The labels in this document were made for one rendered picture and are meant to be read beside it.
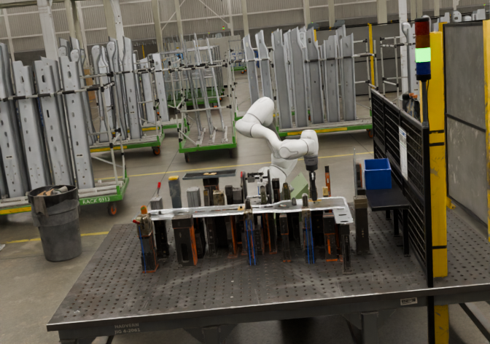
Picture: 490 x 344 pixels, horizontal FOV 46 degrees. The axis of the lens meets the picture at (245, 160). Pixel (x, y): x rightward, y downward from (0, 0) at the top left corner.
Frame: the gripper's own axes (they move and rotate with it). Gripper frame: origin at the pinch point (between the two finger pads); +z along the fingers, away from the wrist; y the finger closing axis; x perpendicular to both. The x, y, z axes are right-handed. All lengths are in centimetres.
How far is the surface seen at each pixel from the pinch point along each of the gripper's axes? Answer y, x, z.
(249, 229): 21.4, -40.7, 12.4
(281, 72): -700, -31, -32
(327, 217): 23.1, 6.1, 7.8
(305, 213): 24.7, -6.5, 3.5
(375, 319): 65, 26, 53
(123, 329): 76, -108, 44
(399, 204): 23, 49, 3
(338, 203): 4.3, 14.6, 5.8
